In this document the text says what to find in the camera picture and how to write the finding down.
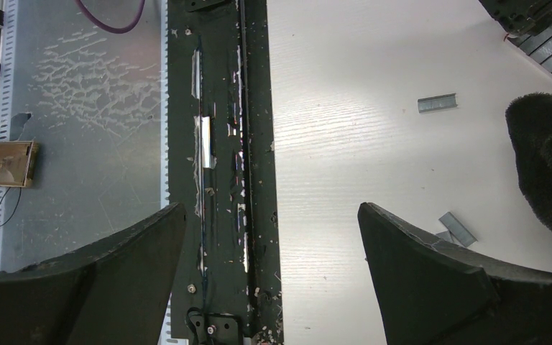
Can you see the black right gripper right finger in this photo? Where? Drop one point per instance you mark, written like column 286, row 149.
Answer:
column 431, row 291

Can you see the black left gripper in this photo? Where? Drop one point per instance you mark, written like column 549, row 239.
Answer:
column 520, row 17

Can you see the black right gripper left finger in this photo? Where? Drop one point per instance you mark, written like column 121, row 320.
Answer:
column 112, row 291

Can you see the grey staple strip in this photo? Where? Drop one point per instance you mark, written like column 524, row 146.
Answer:
column 457, row 229
column 446, row 236
column 437, row 103

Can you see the black floral plush pillow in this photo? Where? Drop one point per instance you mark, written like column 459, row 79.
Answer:
column 529, row 125

